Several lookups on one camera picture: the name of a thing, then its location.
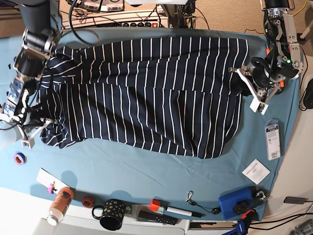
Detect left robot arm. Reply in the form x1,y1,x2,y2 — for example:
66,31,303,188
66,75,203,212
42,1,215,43
228,0,303,114

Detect blue clamp bottom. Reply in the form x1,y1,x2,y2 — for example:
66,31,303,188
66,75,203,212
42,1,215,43
226,209,255,235

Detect white paper sheet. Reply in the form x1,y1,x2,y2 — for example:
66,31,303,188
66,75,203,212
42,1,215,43
36,168,69,193

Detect white black marker pen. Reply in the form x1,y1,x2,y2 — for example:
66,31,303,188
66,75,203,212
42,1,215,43
164,207,204,218

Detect black round object right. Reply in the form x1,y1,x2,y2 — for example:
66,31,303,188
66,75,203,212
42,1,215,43
303,79,313,109

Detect white power strip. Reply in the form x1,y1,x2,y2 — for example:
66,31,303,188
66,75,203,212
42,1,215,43
71,8,169,28

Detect metal carabiner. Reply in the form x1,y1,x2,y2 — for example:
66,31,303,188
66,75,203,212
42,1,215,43
186,190,193,205

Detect orange black utility knife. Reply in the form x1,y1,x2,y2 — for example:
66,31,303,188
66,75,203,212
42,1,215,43
264,45,284,98

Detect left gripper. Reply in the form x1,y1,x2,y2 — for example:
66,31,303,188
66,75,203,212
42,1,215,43
228,57,284,115

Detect clear plastic blister pack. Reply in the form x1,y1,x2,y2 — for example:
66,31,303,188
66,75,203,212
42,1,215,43
265,118,281,161

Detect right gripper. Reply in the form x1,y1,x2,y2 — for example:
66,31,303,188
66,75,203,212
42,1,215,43
9,109,53,149

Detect translucent plastic cup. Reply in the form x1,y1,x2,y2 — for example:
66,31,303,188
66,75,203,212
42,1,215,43
0,128,17,150

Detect black power adapter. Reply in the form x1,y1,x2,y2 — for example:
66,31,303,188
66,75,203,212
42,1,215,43
284,196,307,205

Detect blue box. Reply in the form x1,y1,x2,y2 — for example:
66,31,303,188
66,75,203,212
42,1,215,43
218,187,255,220

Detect navy white striped t-shirt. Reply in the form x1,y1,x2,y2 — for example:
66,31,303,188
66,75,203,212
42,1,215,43
38,37,249,159

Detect orange bottle white cap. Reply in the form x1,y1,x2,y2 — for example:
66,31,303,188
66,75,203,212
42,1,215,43
47,187,74,226

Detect black remote control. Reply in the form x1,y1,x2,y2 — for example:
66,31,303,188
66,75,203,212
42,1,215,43
137,211,178,225

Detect red orange cube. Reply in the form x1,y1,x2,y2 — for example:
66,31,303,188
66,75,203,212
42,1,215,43
149,199,161,212

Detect pink clip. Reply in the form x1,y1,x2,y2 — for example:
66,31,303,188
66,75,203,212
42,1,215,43
47,184,55,194

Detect white square card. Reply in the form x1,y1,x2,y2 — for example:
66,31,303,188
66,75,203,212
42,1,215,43
242,159,270,185

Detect red tape roll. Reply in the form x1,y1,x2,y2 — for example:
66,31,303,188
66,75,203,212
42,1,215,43
82,196,94,209

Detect black mug gold leaves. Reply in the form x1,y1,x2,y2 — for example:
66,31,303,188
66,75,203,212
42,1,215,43
91,199,126,231

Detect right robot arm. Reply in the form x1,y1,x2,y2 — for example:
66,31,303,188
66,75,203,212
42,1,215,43
0,0,61,149

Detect purple tape roll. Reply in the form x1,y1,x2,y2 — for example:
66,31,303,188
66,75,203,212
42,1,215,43
14,152,27,165

